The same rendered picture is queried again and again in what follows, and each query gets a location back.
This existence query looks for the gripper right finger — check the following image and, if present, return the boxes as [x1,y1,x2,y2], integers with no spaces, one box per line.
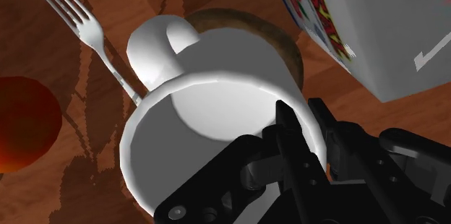
[307,97,451,224]

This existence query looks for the silver fork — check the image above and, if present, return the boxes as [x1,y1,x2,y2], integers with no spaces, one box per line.
[35,0,143,106]

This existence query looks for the red apple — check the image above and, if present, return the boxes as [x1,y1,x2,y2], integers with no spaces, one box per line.
[0,76,63,174]

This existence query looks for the white printed box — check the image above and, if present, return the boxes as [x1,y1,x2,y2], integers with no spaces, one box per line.
[268,0,451,103]

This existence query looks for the white mug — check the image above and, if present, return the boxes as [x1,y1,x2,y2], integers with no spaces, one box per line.
[119,14,328,216]

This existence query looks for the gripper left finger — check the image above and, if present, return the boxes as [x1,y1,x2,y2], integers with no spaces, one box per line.
[153,99,332,224]

